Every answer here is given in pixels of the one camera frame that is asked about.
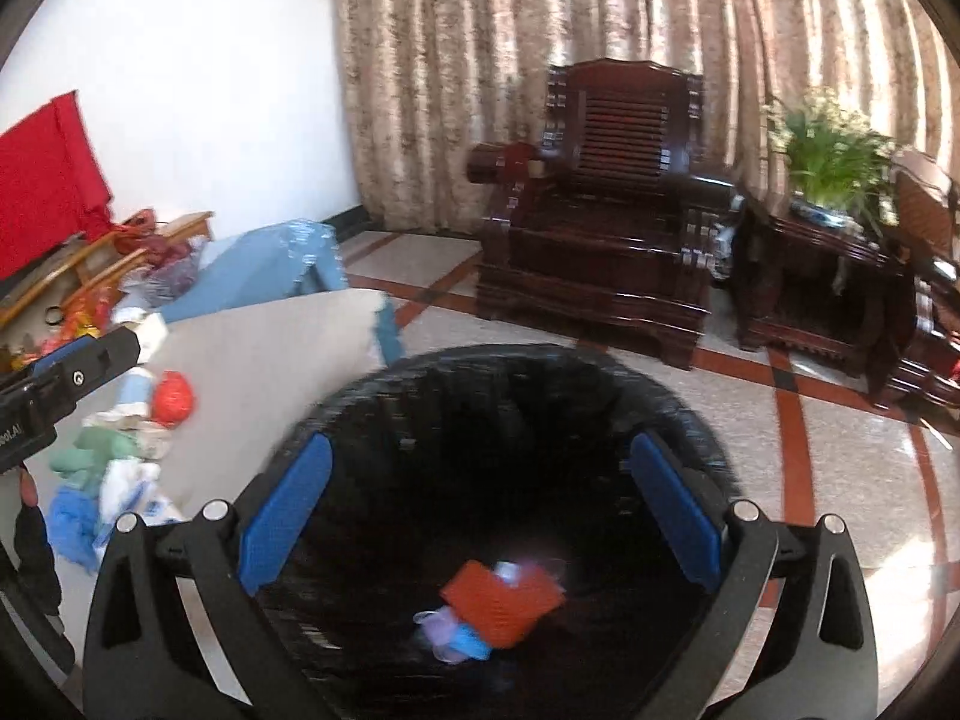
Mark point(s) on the bin with black bag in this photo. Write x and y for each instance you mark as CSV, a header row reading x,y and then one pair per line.
x,y
480,450

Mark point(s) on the red ball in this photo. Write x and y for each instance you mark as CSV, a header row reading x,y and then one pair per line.
x,y
174,399

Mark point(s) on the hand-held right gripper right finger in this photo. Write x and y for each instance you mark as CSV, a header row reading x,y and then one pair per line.
x,y
675,514

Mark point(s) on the white plastic bag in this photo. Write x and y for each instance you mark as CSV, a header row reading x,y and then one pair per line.
x,y
135,496

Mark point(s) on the dark wooden side table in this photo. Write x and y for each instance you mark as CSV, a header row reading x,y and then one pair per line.
x,y
810,292

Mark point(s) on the light wooden cabinet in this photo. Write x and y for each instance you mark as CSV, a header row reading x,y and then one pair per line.
x,y
184,229

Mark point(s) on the patterned beige curtain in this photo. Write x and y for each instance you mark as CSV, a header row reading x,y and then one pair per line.
x,y
450,90

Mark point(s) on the blue and white paper cup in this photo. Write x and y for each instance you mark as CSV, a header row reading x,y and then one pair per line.
x,y
139,391

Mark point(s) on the red ornament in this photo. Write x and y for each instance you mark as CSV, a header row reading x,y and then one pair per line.
x,y
139,223

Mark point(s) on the blue scalloped cloth trim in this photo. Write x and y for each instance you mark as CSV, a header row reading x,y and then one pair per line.
x,y
388,334

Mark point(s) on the red cloth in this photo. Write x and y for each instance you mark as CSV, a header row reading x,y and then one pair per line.
x,y
45,180

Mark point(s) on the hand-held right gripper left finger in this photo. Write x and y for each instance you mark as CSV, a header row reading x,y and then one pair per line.
x,y
289,514

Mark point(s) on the potted green plant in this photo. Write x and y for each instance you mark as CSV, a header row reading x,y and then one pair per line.
x,y
825,157

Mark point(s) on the blue covered table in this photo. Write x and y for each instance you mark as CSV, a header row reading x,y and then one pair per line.
x,y
247,277

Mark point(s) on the orange cloth in bin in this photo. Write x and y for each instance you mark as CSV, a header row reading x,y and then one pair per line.
x,y
499,600

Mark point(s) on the blue cloth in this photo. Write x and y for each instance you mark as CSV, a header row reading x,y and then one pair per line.
x,y
75,526

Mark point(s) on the person's left hand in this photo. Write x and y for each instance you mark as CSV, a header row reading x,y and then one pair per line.
x,y
28,491

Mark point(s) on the pale purple wrapper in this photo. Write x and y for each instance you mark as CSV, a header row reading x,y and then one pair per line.
x,y
435,626

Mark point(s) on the green paper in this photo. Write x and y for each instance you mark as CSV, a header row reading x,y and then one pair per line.
x,y
86,457

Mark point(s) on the dark wooden armchair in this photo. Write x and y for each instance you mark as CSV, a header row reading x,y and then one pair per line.
x,y
600,255
930,315

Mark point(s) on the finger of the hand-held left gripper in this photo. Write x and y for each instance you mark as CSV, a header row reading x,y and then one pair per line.
x,y
90,364

